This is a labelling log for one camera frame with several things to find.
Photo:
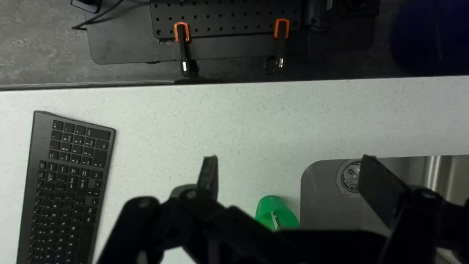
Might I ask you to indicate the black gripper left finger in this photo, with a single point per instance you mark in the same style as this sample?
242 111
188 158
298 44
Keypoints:
207 177

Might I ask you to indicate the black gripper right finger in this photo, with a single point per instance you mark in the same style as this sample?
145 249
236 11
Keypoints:
383 187

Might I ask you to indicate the green plastic cup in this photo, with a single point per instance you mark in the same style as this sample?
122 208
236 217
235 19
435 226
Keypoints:
273 209

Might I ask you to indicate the round metal sink fitting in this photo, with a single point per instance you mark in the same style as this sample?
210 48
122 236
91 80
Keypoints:
350 174

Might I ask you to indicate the stainless steel sink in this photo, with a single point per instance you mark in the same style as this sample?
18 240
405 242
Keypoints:
327 195

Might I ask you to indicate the orange and black clamp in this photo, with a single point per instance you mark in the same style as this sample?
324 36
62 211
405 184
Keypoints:
183 45
278 44

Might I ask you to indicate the dark grey computer keyboard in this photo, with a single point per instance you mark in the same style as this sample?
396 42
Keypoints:
66 190

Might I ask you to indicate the dark blue chair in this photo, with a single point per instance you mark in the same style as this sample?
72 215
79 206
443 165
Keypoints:
429 36

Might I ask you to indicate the black perforated board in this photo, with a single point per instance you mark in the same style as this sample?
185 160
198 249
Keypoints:
224 16

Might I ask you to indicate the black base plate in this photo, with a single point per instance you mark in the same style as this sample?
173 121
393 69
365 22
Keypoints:
126 45

